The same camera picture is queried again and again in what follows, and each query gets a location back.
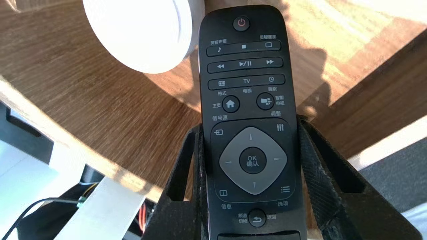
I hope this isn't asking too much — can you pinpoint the black TV remote control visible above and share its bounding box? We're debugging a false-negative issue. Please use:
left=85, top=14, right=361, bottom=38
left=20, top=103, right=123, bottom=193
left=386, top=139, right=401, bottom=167
left=198, top=5, right=308, bottom=240

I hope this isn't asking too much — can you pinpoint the white round smart speaker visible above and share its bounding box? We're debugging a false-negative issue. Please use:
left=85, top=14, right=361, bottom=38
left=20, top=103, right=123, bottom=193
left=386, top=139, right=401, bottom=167
left=83, top=0, right=206, bottom=74

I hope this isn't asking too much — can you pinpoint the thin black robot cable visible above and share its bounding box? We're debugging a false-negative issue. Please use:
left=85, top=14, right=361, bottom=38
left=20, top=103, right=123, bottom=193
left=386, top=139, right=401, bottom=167
left=0, top=197, right=87, bottom=240

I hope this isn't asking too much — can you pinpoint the white black robot torso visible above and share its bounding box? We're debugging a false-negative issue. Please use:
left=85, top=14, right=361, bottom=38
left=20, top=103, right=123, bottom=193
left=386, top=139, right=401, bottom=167
left=0, top=100, right=157, bottom=240

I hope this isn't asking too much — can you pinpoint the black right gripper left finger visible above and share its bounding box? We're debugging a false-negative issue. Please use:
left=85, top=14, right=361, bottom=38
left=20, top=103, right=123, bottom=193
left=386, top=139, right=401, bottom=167
left=142, top=123, right=210, bottom=240

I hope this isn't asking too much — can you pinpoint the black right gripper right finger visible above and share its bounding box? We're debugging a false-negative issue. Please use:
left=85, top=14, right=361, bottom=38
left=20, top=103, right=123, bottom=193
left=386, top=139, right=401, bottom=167
left=297, top=115, right=424, bottom=240

